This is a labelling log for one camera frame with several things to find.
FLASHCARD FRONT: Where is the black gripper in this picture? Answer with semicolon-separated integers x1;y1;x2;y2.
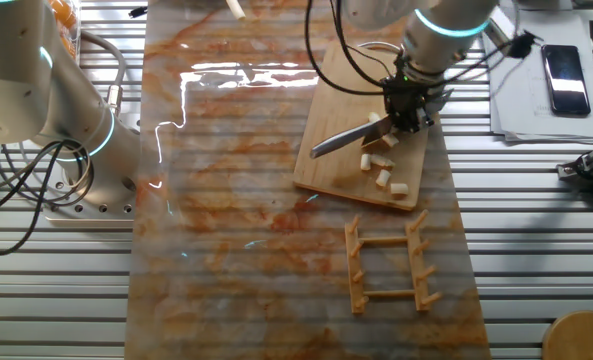
381;73;448;136

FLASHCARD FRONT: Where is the steel cleaver knife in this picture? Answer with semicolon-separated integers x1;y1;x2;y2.
309;115;395;160

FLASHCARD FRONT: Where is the wooden cutting board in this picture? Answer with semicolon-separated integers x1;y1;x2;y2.
293;42;435;211

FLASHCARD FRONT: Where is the wooden peg knife rack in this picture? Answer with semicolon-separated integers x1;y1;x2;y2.
344;208;443;315

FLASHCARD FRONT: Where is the black smartphone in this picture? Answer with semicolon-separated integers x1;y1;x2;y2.
541;43;592;117

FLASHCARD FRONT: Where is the marble pattern table mat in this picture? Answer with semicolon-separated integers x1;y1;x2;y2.
124;0;492;360

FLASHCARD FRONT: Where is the wooden mug tree stand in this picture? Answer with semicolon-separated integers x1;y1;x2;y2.
541;309;593;360

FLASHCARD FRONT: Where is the clear plastic fruit container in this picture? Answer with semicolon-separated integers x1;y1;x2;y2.
48;0;83;60

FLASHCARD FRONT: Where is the orange fruit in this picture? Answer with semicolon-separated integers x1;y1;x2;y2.
50;0;79;30

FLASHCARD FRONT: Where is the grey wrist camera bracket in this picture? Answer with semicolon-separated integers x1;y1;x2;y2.
483;7;513;51

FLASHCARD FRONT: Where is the black gripper cable with clip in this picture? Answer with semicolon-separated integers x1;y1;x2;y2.
304;0;544;97

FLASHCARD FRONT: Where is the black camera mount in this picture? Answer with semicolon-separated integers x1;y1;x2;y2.
555;144;593;199

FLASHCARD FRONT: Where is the grey hose with metal connector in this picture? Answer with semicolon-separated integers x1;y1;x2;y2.
78;30;129;119

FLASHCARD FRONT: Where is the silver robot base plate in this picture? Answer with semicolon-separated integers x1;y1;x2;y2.
42;158;138;225

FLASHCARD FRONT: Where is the black cable bundle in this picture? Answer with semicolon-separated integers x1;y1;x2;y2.
0;139;96;257

